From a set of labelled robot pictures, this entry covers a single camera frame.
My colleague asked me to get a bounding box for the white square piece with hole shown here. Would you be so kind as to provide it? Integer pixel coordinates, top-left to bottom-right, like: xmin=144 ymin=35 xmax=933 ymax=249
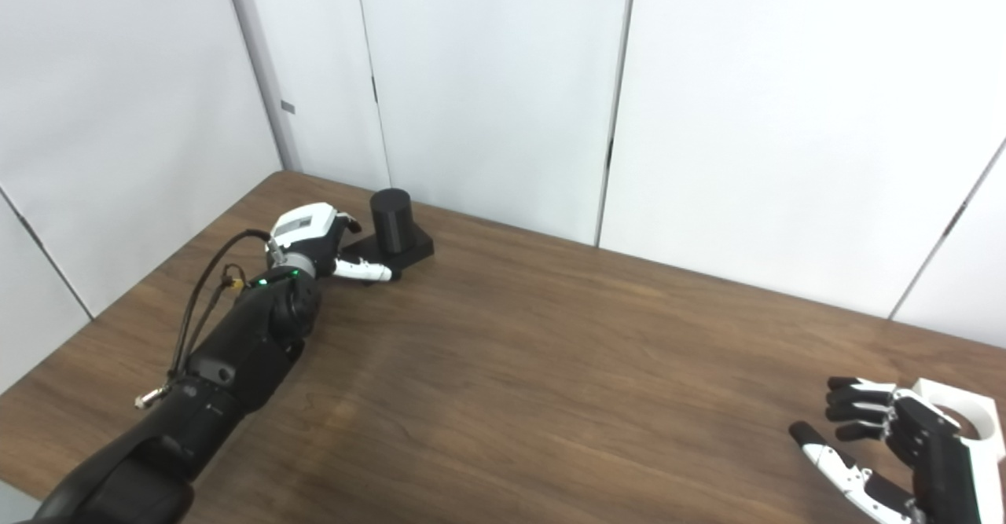
xmin=912 ymin=378 xmax=1006 ymax=464

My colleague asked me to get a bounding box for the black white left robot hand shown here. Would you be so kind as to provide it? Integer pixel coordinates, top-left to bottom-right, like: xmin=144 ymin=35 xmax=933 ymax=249
xmin=267 ymin=203 xmax=394 ymax=285

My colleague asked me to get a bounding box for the black peg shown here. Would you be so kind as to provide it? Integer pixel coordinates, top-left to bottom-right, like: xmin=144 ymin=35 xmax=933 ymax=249
xmin=340 ymin=188 xmax=435 ymax=281

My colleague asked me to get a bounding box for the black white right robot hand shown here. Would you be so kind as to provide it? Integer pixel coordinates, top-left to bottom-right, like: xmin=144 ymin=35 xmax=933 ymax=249
xmin=788 ymin=376 xmax=1005 ymax=524

